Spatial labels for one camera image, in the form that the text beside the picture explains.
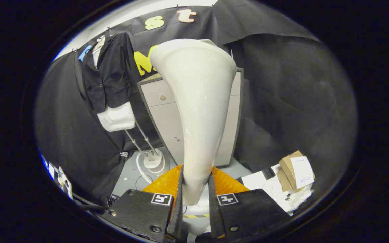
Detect black backdrop cloth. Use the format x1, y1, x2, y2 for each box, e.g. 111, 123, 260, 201
34, 0, 357, 206

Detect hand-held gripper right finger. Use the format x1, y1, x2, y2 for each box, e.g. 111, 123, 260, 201
208, 166, 291, 243

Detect brown cardboard box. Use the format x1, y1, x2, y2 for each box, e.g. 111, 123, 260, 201
276, 151, 316, 193

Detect white plastic bag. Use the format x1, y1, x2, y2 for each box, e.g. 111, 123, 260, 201
262, 175, 314, 214

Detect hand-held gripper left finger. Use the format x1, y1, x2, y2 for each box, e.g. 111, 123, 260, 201
102, 165, 184, 243

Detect white papers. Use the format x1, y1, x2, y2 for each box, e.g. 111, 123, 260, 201
57, 166, 74, 200

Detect black suit jacket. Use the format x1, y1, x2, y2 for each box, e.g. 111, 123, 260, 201
75, 32, 135, 113

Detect grey cabinet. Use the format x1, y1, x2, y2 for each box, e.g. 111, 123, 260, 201
137, 67, 244, 168

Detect white flat box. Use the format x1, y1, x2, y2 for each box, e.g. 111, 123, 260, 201
241, 170, 270, 191

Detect white shirt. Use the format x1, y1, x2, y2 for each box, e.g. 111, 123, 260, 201
92, 35, 136, 132

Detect white garment steamer head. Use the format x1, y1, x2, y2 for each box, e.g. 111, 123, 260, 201
150, 38, 237, 207

